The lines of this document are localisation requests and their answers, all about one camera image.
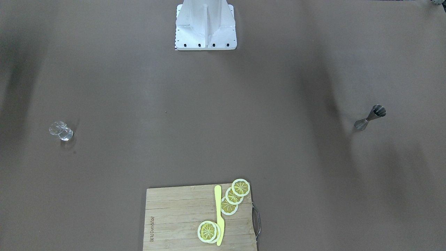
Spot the steel double jigger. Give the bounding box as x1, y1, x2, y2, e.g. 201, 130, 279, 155
354, 104, 386, 131

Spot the clear glass measuring cup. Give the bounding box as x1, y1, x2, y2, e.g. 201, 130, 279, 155
49, 121, 74, 141

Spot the lemon slice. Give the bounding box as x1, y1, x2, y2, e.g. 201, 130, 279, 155
225, 187, 244, 205
221, 198, 238, 216
197, 220, 218, 243

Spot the yellow plastic knife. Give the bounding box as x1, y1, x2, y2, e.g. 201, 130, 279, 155
214, 185, 225, 246

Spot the bamboo cutting board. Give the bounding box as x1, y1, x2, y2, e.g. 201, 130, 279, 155
143, 183, 260, 251

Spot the lemon slice front under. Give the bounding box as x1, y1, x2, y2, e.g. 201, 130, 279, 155
209, 222, 221, 244

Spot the lemon slice front top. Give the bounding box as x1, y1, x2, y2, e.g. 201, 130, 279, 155
197, 220, 218, 243

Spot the white camera mast base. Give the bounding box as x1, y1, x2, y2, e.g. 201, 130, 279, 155
174, 0, 237, 51

